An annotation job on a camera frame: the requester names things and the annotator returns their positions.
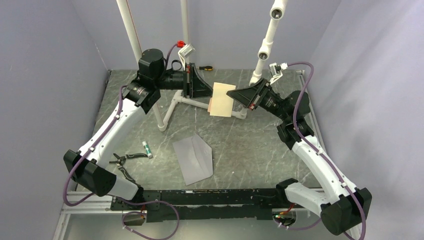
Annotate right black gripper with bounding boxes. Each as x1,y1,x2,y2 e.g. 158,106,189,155
226,78,290,123

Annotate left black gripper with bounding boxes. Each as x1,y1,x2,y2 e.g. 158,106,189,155
154,63,217,99

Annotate brown paper letter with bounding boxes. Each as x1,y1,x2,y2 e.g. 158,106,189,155
209,82,236,117

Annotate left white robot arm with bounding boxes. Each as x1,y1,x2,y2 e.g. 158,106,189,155
63,44,213,210

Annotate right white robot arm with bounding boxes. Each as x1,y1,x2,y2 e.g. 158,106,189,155
226,78,372,240

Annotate yellow black screwdriver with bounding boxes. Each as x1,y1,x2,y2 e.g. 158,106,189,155
198,65,214,71

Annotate white green glue stick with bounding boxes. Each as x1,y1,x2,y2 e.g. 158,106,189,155
142,141,153,159

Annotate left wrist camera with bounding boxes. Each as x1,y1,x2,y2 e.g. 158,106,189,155
176,40,196,69

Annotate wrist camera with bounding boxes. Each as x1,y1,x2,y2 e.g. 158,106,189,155
176,40,196,69
268,62,288,85

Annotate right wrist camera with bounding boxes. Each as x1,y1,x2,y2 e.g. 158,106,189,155
268,62,288,85

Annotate white PVC pipe frame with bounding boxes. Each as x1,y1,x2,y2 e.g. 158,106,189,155
115,0,289,133

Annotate black handled pliers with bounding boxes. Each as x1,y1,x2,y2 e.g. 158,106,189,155
109,152,149,181

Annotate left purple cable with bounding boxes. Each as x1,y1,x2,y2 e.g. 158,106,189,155
62,43,181,208

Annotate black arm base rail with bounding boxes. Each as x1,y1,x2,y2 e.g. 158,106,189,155
110,188,295,223

